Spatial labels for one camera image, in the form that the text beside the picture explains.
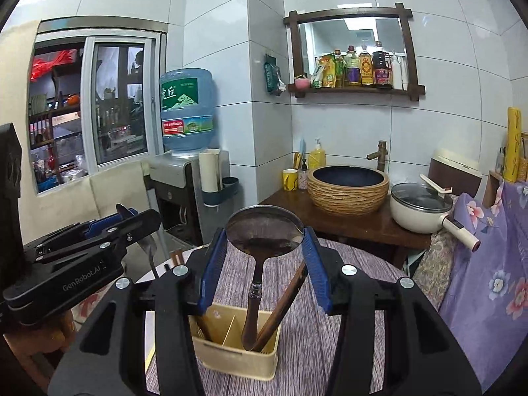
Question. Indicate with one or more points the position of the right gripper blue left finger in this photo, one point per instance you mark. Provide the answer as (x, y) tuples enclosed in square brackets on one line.
[(108, 355)]

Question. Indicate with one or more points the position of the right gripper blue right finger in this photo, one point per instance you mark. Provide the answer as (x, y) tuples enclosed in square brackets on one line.
[(422, 356)]

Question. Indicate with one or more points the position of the brown wooden chopstick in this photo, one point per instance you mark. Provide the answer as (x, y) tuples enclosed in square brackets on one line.
[(281, 308), (206, 327)]

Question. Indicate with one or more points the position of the metal spoon wooden handle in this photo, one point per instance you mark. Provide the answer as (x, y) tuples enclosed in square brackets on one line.
[(262, 232)]

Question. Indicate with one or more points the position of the purple floral cloth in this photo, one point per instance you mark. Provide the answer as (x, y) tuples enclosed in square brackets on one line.
[(482, 295)]

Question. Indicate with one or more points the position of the purple striped tablecloth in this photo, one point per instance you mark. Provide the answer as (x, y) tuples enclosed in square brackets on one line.
[(308, 336)]

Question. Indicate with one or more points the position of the beige plastic utensil holder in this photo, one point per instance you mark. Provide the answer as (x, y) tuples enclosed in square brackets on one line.
[(227, 355)]

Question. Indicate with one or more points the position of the dark wooden counter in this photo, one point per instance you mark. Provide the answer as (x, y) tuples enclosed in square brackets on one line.
[(376, 233)]

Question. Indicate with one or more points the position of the water dispenser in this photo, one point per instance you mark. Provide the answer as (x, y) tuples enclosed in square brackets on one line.
[(176, 181)]

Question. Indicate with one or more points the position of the white pot with lid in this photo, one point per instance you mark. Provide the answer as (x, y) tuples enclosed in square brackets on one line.
[(426, 208)]

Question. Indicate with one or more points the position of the sliding glass window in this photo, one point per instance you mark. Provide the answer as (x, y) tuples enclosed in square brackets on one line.
[(93, 96)]

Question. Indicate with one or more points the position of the woven basin sink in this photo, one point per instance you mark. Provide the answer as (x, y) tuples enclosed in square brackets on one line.
[(347, 190)]

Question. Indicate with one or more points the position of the brass faucet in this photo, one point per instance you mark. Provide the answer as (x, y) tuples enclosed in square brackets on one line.
[(380, 155)]

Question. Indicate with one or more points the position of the blue water jug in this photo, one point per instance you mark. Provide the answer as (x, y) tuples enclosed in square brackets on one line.
[(188, 109)]

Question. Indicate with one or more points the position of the yellow package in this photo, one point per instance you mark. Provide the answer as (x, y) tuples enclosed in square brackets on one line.
[(514, 135)]

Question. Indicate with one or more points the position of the yellow mug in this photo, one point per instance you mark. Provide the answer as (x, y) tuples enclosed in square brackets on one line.
[(290, 179)]

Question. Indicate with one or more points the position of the yellow soap bottle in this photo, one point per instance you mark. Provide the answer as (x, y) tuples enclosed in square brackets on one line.
[(317, 157)]

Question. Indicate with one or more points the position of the green hanging packet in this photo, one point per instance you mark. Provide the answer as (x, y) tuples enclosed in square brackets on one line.
[(274, 83)]

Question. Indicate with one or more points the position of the wooden wall shelf mirror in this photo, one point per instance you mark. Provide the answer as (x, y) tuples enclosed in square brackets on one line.
[(354, 49)]

